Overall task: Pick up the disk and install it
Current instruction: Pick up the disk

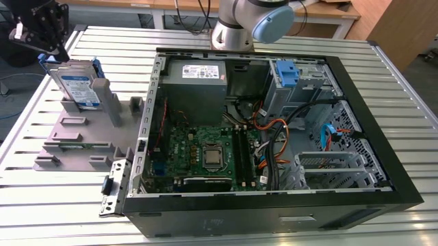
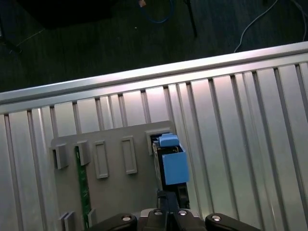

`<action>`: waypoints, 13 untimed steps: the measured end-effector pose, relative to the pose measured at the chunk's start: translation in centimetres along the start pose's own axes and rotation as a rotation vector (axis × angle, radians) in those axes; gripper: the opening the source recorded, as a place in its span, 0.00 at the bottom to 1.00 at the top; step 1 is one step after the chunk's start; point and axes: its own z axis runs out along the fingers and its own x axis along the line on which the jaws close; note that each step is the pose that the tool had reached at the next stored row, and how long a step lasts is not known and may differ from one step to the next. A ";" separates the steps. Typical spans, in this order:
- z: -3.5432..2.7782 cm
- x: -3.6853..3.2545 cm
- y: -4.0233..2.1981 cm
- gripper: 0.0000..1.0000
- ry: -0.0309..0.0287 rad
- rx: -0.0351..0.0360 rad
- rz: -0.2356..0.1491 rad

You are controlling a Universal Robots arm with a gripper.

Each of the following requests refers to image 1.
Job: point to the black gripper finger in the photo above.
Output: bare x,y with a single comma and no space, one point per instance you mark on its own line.
28,38
51,25

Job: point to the hard disk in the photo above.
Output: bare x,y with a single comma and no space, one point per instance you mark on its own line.
80,87

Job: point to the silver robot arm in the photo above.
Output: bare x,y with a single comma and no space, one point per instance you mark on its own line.
229,36

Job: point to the metal disk bay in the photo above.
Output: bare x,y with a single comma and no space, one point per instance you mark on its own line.
335,170

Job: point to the black bin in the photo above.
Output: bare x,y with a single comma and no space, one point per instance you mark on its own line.
20,60

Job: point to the long wooden desk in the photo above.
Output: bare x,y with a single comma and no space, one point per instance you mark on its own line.
119,3

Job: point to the green RAM stick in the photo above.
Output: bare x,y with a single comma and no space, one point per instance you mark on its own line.
76,146

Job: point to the grey parts rack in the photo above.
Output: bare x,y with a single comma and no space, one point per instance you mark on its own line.
74,157

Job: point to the grey power supply unit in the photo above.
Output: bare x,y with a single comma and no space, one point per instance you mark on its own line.
195,102

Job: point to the white board power connector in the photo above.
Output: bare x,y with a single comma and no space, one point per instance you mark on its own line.
191,132

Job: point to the blue video connector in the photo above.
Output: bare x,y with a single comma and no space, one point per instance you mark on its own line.
107,184

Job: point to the green motherboard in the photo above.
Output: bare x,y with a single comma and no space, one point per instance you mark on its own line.
208,133

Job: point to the blue motherboard connector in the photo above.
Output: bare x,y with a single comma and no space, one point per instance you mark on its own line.
159,168

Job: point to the CPU socket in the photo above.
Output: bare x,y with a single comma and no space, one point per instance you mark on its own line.
214,146

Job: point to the silver CPU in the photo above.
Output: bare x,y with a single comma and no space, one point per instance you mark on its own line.
214,156

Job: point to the blue plastic drive carrier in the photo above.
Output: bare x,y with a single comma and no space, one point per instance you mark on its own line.
287,74

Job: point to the black RAM slot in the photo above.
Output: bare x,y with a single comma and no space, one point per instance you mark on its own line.
247,153
239,153

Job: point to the black graphics card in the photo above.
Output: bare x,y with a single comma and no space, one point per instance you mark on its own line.
204,184

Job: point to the metal drive cage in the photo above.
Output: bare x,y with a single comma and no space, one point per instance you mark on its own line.
310,85

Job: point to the white barcode label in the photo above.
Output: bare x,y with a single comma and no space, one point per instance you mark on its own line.
263,179

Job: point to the black PC case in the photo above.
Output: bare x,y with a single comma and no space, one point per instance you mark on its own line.
239,217

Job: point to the wooden cabinet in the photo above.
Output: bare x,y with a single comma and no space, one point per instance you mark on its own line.
403,30

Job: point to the metal rear bracket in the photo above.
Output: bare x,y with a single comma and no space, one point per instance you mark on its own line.
116,179

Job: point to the wooden desk white frame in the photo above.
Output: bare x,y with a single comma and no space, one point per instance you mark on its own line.
333,11

